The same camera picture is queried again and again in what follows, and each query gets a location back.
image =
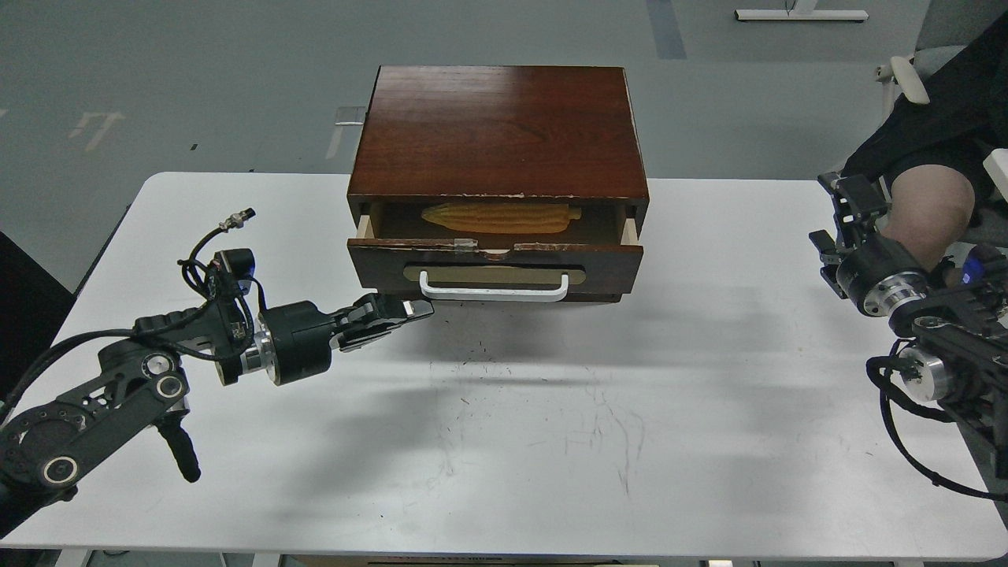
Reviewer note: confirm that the yellow corn cob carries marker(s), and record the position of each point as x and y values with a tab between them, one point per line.
503	218

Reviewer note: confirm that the wooden drawer with white handle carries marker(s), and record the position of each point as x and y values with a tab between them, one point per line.
595	259

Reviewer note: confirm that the dark wooden cabinet box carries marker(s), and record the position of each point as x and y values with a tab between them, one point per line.
518	132

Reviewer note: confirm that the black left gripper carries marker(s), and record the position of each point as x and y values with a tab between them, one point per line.
298	335

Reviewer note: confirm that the seated person in black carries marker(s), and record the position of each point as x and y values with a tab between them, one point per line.
931	156

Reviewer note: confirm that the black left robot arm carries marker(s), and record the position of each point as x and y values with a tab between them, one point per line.
49	449

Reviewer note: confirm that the white desk base foot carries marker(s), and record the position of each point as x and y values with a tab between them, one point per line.
801	11

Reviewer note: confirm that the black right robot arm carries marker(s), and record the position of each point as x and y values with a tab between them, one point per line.
948	363

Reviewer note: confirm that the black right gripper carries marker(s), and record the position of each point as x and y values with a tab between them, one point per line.
877	276

